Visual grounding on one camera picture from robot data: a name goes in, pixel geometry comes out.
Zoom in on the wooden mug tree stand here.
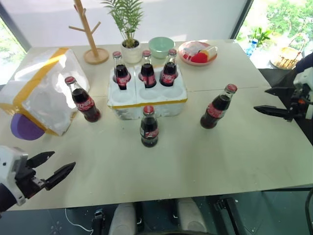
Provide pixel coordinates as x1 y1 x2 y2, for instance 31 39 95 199
68 0 110 65

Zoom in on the white foam box yellow tape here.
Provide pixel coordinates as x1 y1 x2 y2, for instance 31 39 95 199
0 47 91 137

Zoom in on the wicker basket with handle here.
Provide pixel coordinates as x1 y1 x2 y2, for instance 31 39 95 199
269 32 308 71

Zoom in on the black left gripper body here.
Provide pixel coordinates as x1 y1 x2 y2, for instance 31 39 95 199
14 159 48 199

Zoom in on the white rounded shape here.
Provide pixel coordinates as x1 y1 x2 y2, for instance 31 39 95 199
176 197 209 235
108 202 137 235

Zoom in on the small green leafy plant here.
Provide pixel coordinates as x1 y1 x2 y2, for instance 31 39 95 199
249 27 274 47

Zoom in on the mint green bowl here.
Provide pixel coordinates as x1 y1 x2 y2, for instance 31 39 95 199
148 36 176 60

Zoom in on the glass cola bottle red cap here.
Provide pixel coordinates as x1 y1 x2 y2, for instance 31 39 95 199
64 76 102 124
200 83 238 130
138 50 157 89
112 50 131 91
139 105 160 148
159 48 179 87

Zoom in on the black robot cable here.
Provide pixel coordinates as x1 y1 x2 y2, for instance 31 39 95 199
304 187 313 235

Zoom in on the black side table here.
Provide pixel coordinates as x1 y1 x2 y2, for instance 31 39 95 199
257 68 298 88

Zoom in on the blue plastic water bottle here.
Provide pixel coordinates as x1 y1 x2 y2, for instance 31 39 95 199
245 38 260 58

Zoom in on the black table leg frame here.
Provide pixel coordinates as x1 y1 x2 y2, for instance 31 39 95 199
90 208 107 235
213 196 242 235

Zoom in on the white red snack packet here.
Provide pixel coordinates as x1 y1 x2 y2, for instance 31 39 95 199
182 43 208 61

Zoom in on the white and yellow toy food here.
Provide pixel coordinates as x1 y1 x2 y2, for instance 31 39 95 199
200 46 219 61

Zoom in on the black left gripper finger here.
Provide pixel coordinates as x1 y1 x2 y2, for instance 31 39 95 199
26 151 56 169
45 161 77 191

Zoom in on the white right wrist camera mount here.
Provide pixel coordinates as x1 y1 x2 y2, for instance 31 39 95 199
292 68 313 92

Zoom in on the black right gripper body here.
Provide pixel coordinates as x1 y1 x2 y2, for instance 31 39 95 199
288 84 313 121

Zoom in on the red toy food piece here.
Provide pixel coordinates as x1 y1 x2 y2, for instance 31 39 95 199
190 52 209 64

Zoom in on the pink round plate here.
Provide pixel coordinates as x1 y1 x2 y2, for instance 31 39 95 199
178 41 219 67

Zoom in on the green plant in white pot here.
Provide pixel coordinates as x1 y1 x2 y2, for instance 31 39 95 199
100 0 145 65

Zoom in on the purple round ball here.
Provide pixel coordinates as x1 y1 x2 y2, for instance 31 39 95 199
10 113 46 141

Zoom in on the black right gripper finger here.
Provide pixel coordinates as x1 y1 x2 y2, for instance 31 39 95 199
253 104 294 121
264 86 295 101

